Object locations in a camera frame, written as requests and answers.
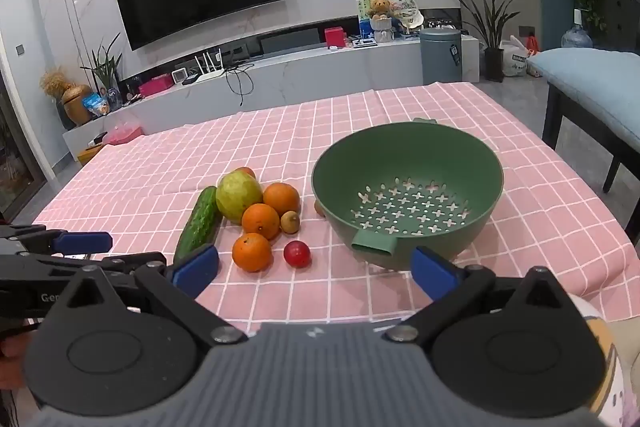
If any white plastic bag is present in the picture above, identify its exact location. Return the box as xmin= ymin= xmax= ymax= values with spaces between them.
xmin=501 ymin=34 xmax=531 ymax=78

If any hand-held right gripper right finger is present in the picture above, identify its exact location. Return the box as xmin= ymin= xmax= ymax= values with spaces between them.
xmin=385 ymin=246 xmax=583 ymax=346

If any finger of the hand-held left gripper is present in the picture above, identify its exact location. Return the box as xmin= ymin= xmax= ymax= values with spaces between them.
xmin=0 ymin=224 xmax=113 ymax=255
xmin=0 ymin=252 xmax=168 ymax=290

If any golden vase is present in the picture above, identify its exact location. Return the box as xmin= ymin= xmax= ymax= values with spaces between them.
xmin=61 ymin=84 xmax=94 ymax=126

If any person's printed clothing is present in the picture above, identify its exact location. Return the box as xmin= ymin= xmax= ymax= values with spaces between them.
xmin=570 ymin=294 xmax=640 ymax=427

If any green cucumber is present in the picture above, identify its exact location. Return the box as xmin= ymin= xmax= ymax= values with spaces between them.
xmin=173 ymin=186 xmax=223 ymax=265

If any blue water jug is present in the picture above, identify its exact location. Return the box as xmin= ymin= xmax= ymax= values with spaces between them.
xmin=561 ymin=24 xmax=594 ymax=49

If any white television cabinet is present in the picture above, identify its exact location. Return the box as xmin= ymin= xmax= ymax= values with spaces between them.
xmin=62 ymin=34 xmax=483 ymax=165

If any dark drawer cabinet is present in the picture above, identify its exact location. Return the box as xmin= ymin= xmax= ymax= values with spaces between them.
xmin=597 ymin=0 xmax=640 ymax=52

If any yellow-green guava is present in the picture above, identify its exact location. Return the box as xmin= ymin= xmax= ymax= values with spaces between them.
xmin=215 ymin=171 xmax=264 ymax=225

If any blue snack packet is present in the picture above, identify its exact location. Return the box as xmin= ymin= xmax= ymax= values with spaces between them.
xmin=81 ymin=93 xmax=110 ymax=116

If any orange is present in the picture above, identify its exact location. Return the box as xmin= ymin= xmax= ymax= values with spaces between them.
xmin=262 ymin=182 xmax=302 ymax=219
xmin=231 ymin=232 xmax=273 ymax=273
xmin=241 ymin=203 xmax=281 ymax=241

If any light blue bench cushion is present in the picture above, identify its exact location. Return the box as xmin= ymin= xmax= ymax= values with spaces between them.
xmin=527 ymin=48 xmax=640 ymax=148

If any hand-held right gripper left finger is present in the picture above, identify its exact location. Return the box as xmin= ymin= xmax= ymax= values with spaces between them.
xmin=47 ymin=244 xmax=248 ymax=346

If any pink box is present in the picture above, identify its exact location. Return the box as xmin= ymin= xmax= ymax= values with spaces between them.
xmin=138 ymin=75 xmax=172 ymax=98

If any tall-leaved potted plant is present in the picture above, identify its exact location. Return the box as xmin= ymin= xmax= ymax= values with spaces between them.
xmin=446 ymin=0 xmax=531 ymax=82

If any small olive-brown fruit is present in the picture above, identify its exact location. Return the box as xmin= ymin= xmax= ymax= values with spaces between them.
xmin=279 ymin=210 xmax=302 ymax=235

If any black cable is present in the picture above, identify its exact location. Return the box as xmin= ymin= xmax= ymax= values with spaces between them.
xmin=225 ymin=62 xmax=256 ymax=108

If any pink checked tablecloth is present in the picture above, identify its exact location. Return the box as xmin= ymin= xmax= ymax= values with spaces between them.
xmin=31 ymin=82 xmax=640 ymax=325

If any blue cushioned bench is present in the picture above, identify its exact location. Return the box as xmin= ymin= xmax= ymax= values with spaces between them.
xmin=541 ymin=79 xmax=640 ymax=195

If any dried grass bunch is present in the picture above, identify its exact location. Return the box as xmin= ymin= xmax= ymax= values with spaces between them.
xmin=40 ymin=67 xmax=76 ymax=100

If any green plate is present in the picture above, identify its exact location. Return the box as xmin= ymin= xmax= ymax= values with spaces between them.
xmin=311 ymin=119 xmax=505 ymax=272

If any grey trash bin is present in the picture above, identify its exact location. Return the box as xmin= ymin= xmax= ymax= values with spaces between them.
xmin=419 ymin=27 xmax=463 ymax=85

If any small red fruit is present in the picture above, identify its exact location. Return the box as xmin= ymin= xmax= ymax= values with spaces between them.
xmin=283 ymin=240 xmax=311 ymax=269

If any white router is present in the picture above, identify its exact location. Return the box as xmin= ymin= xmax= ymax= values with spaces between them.
xmin=192 ymin=48 xmax=224 ymax=82

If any small leafy potted plant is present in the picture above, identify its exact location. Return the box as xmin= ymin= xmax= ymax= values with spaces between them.
xmin=80 ymin=33 xmax=123 ymax=108

